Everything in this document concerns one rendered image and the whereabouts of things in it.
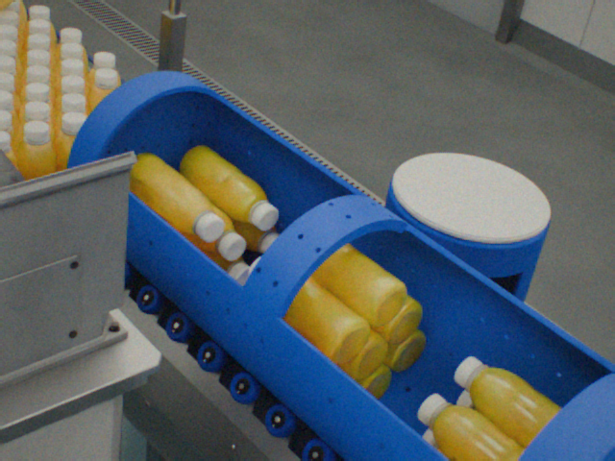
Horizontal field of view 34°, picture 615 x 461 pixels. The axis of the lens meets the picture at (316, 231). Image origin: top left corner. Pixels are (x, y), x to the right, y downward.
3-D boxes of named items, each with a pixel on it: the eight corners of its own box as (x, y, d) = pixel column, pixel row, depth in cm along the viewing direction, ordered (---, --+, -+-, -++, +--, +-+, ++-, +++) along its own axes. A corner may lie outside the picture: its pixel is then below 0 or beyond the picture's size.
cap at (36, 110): (21, 111, 168) (21, 102, 167) (44, 109, 170) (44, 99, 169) (28, 122, 166) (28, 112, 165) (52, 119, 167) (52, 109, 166)
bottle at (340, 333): (342, 374, 126) (258, 303, 136) (378, 335, 128) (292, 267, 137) (326, 352, 121) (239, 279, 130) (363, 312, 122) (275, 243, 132)
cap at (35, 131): (26, 142, 160) (26, 133, 159) (21, 131, 163) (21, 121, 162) (51, 140, 162) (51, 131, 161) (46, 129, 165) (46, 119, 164)
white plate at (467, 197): (373, 152, 181) (372, 157, 181) (424, 240, 159) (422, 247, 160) (511, 152, 189) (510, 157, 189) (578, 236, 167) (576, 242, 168)
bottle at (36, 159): (20, 233, 168) (19, 147, 158) (12, 212, 173) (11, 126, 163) (61, 229, 171) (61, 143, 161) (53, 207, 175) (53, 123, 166)
